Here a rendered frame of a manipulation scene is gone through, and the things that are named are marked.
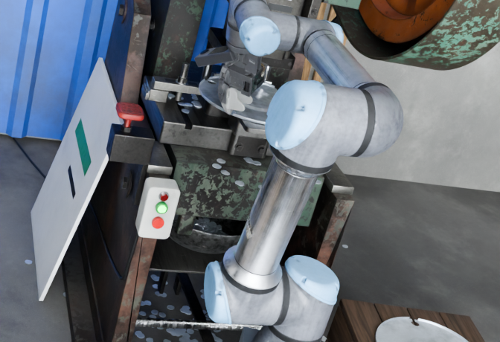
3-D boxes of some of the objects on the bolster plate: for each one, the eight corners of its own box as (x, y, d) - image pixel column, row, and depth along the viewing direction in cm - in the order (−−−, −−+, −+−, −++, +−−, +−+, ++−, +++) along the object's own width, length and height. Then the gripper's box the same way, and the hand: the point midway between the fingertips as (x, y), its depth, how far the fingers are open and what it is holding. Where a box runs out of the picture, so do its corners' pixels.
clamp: (207, 108, 223) (216, 71, 219) (144, 99, 217) (152, 62, 213) (202, 99, 228) (211, 63, 224) (140, 90, 222) (149, 53, 218)
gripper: (252, 57, 183) (242, 133, 197) (272, 39, 189) (262, 114, 203) (218, 43, 186) (211, 119, 200) (239, 25, 192) (231, 100, 206)
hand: (227, 108), depth 202 cm, fingers closed
